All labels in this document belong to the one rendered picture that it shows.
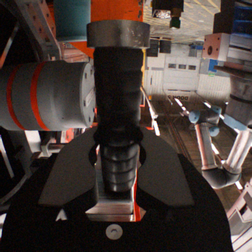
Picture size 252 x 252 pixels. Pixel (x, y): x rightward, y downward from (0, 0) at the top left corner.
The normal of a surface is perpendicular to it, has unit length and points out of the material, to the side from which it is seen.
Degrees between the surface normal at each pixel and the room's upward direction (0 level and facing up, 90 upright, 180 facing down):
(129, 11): 90
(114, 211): 90
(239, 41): 90
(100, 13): 90
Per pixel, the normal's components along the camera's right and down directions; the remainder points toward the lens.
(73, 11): 0.35, 0.48
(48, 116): 0.02, 0.63
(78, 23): 0.55, 0.44
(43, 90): 0.03, 0.04
